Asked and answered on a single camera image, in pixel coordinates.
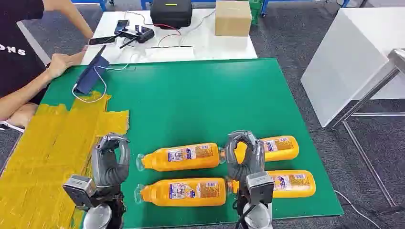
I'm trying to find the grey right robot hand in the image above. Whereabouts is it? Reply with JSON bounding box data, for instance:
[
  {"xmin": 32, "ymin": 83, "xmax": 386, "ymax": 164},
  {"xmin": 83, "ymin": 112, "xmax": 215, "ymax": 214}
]
[{"xmin": 224, "ymin": 130, "xmax": 266, "ymax": 187}]

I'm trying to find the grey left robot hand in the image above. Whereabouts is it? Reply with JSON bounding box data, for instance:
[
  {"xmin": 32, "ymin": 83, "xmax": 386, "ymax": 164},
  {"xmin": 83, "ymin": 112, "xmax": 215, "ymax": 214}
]
[{"xmin": 91, "ymin": 133, "xmax": 131, "ymax": 190}]

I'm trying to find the person's right hand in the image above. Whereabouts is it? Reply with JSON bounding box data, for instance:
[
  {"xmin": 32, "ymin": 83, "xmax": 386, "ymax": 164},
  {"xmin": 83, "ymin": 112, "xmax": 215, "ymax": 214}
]
[{"xmin": 46, "ymin": 50, "xmax": 86, "ymax": 80}]

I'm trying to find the orange drink bottle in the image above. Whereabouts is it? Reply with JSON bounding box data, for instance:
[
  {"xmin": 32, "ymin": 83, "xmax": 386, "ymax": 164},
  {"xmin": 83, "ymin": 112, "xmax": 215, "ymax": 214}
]
[
  {"xmin": 136, "ymin": 143, "xmax": 222, "ymax": 172},
  {"xmin": 233, "ymin": 135, "xmax": 299, "ymax": 165},
  {"xmin": 227, "ymin": 170, "xmax": 316, "ymax": 199},
  {"xmin": 134, "ymin": 177, "xmax": 228, "ymax": 208}
]

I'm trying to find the smartphone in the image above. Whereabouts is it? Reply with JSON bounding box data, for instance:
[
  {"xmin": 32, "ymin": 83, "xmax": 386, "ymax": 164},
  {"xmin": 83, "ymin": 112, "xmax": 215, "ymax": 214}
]
[{"xmin": 88, "ymin": 35, "xmax": 118, "ymax": 46}]

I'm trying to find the dark blue tablet case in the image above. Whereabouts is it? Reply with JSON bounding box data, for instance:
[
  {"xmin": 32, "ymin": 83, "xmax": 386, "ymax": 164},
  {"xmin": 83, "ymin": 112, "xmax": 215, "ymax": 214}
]
[{"xmin": 75, "ymin": 45, "xmax": 110, "ymax": 95}]

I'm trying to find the person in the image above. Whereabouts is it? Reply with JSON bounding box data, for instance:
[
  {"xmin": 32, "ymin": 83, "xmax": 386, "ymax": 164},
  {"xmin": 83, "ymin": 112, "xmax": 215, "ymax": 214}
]
[{"xmin": 0, "ymin": 0, "xmax": 95, "ymax": 134}]

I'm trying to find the yellow sheet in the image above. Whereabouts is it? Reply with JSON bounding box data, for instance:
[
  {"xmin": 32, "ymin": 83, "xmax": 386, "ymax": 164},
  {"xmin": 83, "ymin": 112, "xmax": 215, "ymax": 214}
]
[{"xmin": 0, "ymin": 91, "xmax": 130, "ymax": 229}]

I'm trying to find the green table mat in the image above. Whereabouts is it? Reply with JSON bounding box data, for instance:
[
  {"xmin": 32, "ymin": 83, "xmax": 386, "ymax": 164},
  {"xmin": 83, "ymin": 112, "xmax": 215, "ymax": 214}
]
[{"xmin": 41, "ymin": 58, "xmax": 344, "ymax": 229}]

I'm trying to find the black remote controller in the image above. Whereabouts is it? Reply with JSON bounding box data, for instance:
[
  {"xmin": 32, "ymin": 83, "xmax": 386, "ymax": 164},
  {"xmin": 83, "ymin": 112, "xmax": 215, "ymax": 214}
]
[{"xmin": 114, "ymin": 19, "xmax": 155, "ymax": 50}]

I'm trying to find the white power strip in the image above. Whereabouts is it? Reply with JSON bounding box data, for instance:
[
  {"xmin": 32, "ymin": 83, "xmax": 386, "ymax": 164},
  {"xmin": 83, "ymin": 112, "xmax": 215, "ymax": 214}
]
[{"xmin": 145, "ymin": 45, "xmax": 195, "ymax": 62}]

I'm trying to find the black equipment case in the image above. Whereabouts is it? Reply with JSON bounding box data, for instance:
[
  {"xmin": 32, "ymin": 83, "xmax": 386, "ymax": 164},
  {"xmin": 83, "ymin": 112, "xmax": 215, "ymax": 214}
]
[{"xmin": 150, "ymin": 0, "xmax": 193, "ymax": 30}]

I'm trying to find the large white panel table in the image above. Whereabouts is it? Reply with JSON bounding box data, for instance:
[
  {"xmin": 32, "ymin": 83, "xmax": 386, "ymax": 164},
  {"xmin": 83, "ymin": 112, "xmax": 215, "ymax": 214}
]
[{"xmin": 300, "ymin": 7, "xmax": 405, "ymax": 128}]

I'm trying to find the brown cardboard box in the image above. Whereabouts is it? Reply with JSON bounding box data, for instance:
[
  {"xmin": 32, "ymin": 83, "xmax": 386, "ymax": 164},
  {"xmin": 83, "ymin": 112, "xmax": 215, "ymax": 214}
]
[{"xmin": 215, "ymin": 0, "xmax": 253, "ymax": 37}]

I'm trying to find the green crate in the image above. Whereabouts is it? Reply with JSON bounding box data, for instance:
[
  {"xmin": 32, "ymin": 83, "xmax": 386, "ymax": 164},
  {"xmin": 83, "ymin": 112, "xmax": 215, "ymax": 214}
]
[{"xmin": 249, "ymin": 0, "xmax": 264, "ymax": 25}]

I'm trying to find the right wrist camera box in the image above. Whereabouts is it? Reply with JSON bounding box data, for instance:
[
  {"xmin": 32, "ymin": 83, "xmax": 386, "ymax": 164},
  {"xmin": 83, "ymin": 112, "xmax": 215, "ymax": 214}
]
[{"xmin": 246, "ymin": 171, "xmax": 275, "ymax": 206}]

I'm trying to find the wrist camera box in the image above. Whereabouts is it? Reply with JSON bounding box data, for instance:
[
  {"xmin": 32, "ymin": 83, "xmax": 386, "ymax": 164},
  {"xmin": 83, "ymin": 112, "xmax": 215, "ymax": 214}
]
[
  {"xmin": 63, "ymin": 174, "xmax": 97, "ymax": 210},
  {"xmin": 246, "ymin": 171, "xmax": 275, "ymax": 206}
]

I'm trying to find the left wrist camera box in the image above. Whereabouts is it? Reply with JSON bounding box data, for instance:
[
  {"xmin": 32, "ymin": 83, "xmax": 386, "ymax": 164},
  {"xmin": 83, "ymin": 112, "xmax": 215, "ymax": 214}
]
[{"xmin": 63, "ymin": 174, "xmax": 97, "ymax": 210}]

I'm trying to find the white charging cable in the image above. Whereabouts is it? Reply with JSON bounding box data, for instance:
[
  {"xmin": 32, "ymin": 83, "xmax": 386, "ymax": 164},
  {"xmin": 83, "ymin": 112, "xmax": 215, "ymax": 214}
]
[{"xmin": 72, "ymin": 64, "xmax": 137, "ymax": 104}]

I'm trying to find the blue metal frame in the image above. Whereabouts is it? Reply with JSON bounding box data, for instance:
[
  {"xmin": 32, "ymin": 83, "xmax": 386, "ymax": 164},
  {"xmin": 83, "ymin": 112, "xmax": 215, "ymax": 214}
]
[{"xmin": 71, "ymin": 0, "xmax": 107, "ymax": 12}]

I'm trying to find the grey floor cable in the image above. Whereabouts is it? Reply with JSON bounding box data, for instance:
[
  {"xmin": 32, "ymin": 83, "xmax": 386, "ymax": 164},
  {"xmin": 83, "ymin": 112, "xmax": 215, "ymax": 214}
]
[{"xmin": 334, "ymin": 189, "xmax": 380, "ymax": 229}]

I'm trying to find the red cable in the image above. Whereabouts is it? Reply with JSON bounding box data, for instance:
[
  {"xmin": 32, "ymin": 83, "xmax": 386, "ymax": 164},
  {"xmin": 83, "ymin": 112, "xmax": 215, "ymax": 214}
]
[{"xmin": 153, "ymin": 23, "xmax": 181, "ymax": 46}]

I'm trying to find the thin white cable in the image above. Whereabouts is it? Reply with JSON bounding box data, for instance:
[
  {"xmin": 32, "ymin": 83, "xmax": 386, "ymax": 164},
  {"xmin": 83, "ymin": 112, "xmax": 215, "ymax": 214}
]
[{"xmin": 179, "ymin": 9, "xmax": 216, "ymax": 45}]

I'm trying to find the steel bench frame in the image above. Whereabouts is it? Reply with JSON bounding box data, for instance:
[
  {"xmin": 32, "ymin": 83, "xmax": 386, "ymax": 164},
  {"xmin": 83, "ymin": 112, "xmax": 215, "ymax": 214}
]
[{"xmin": 327, "ymin": 48, "xmax": 405, "ymax": 216}]

